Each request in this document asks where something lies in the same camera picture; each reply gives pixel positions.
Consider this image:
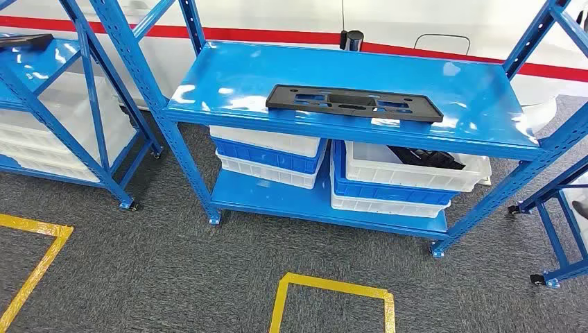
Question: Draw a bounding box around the blue metal shelf rack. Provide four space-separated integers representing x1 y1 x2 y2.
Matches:
0 0 164 212
507 153 588 289
89 0 588 258

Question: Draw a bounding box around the blue plastic crate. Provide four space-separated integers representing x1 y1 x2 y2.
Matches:
211 137 328 175
331 139 459 206

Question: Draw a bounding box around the black ribbed plastic part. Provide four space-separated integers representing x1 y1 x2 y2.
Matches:
388 145 466 171

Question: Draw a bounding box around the white plastic crate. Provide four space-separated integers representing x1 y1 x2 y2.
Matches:
216 149 328 190
329 156 451 219
0 69 138 157
0 121 93 169
0 142 101 183
209 125 322 158
562 172 588 249
344 141 492 193

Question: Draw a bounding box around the black cylindrical post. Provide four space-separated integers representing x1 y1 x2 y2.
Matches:
340 29 365 52

